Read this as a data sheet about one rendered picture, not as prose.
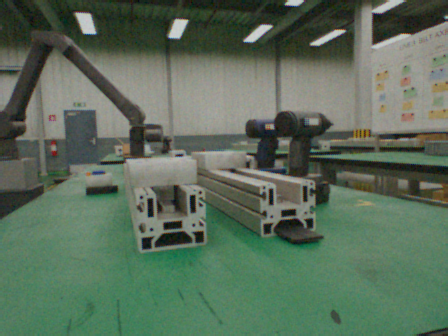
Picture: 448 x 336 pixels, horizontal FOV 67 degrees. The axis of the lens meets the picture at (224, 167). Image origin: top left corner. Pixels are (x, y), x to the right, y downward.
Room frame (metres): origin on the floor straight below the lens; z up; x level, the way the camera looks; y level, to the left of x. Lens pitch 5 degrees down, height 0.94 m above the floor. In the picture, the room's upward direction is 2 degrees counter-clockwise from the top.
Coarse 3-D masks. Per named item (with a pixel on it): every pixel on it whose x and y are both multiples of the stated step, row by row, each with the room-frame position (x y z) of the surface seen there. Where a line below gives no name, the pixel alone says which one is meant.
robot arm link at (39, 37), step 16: (32, 32) 1.27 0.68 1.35; (48, 32) 1.27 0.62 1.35; (32, 48) 1.29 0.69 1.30; (48, 48) 1.31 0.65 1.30; (32, 64) 1.29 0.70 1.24; (32, 80) 1.30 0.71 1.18; (16, 96) 1.29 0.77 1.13; (0, 112) 1.27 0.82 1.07; (16, 112) 1.29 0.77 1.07; (0, 128) 1.27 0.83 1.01
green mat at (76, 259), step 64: (64, 192) 1.13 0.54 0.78; (0, 256) 0.48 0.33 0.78; (64, 256) 0.47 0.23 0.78; (128, 256) 0.46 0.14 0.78; (192, 256) 0.45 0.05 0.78; (256, 256) 0.44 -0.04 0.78; (320, 256) 0.44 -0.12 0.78; (384, 256) 0.43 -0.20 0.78; (0, 320) 0.30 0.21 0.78; (64, 320) 0.29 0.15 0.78; (128, 320) 0.29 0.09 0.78; (192, 320) 0.29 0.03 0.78; (256, 320) 0.28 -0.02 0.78; (320, 320) 0.28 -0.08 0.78; (384, 320) 0.28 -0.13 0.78
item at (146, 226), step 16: (128, 192) 0.86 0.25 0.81; (144, 192) 0.49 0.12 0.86; (176, 192) 0.58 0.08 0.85; (192, 192) 0.50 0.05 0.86; (144, 208) 0.48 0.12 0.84; (160, 208) 0.54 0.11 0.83; (176, 208) 0.56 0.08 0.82; (192, 208) 0.52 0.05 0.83; (144, 224) 0.50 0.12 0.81; (160, 224) 0.48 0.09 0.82; (176, 224) 0.52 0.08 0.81; (192, 224) 0.51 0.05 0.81; (144, 240) 0.52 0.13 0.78; (160, 240) 0.52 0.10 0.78; (176, 240) 0.51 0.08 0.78; (192, 240) 0.50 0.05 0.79
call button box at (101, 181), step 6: (96, 174) 1.07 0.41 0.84; (102, 174) 1.08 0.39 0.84; (108, 174) 1.08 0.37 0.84; (90, 180) 1.05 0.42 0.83; (96, 180) 1.06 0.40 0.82; (102, 180) 1.06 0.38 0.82; (108, 180) 1.07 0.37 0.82; (90, 186) 1.05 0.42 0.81; (96, 186) 1.06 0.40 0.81; (102, 186) 1.06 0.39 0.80; (108, 186) 1.07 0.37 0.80; (114, 186) 1.10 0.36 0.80; (90, 192) 1.05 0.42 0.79; (96, 192) 1.06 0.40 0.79; (102, 192) 1.06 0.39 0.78; (108, 192) 1.07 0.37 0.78
